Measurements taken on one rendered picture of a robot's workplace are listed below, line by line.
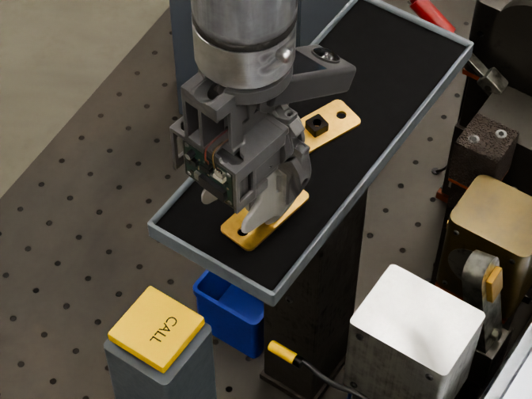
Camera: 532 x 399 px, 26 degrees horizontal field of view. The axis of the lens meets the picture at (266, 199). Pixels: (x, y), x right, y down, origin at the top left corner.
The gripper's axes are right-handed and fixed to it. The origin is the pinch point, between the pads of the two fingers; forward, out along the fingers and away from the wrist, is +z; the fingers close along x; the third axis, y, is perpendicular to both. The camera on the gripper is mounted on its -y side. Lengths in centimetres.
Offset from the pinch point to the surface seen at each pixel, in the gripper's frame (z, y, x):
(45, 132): 119, -47, -110
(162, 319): 2.7, 13.6, 0.6
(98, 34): 120, -77, -124
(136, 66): 49, -33, -57
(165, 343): 2.6, 15.2, 2.4
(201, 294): 39.8, -6.0, -16.0
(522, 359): 18.3, -12.7, 22.7
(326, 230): 2.2, -2.5, 5.2
